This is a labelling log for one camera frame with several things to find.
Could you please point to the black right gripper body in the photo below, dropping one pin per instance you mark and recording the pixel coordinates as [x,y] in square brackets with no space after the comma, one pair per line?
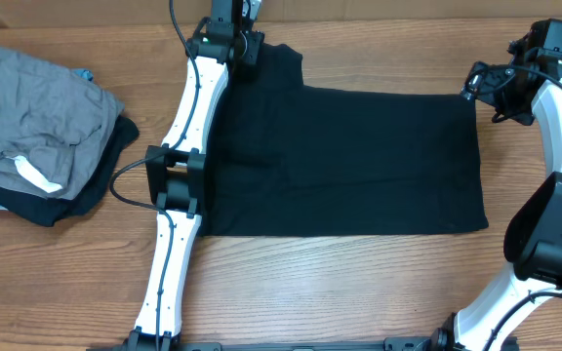
[484,89]

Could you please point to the black t-shirt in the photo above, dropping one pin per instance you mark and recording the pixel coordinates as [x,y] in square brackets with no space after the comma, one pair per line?
[286,159]

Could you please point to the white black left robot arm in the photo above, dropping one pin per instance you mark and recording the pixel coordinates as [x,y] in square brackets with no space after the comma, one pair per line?
[176,178]

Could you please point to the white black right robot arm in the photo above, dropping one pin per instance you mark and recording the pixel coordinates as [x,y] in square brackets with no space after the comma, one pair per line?
[532,274]

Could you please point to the grey folded shirt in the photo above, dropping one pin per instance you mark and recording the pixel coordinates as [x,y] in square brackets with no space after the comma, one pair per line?
[54,126]

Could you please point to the black folded garment in stack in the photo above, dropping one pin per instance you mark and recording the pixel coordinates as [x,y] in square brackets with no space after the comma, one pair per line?
[47,211]

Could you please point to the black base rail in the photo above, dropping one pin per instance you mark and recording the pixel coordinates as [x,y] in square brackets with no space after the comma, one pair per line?
[417,343]

